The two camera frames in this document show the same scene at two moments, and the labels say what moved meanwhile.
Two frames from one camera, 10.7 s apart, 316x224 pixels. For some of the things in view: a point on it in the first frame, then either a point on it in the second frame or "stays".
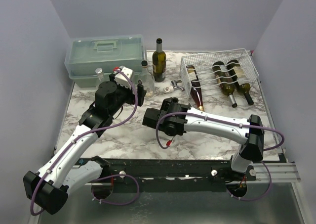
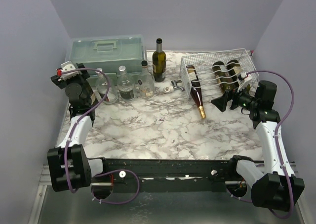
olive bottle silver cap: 224,81 stays
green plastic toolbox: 85,54 stays
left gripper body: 125,94 -> 80,78
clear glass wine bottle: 147,79 stays
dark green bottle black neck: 175,100 -> 87,95
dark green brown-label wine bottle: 159,60 stays
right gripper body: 150,118 -> 233,100
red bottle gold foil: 195,89 stays
